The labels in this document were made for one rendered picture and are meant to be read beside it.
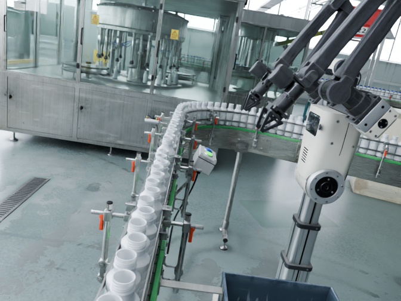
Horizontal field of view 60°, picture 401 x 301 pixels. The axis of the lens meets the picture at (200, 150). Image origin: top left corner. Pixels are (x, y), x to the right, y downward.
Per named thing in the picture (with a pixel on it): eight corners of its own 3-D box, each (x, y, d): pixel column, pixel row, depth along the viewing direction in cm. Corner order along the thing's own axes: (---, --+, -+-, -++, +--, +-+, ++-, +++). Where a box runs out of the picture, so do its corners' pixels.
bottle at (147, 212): (150, 282, 78) (159, 217, 74) (123, 280, 78) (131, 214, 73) (151, 266, 84) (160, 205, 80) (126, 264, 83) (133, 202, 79)
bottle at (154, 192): (157, 252, 90) (165, 194, 85) (133, 251, 89) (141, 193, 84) (156, 240, 96) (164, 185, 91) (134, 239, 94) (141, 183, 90)
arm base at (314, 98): (315, 105, 163) (333, 85, 161) (302, 94, 162) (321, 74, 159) (309, 103, 172) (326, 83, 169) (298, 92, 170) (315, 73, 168)
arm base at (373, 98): (370, 95, 126) (346, 120, 128) (355, 80, 124) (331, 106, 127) (383, 98, 117) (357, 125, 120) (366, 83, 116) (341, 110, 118)
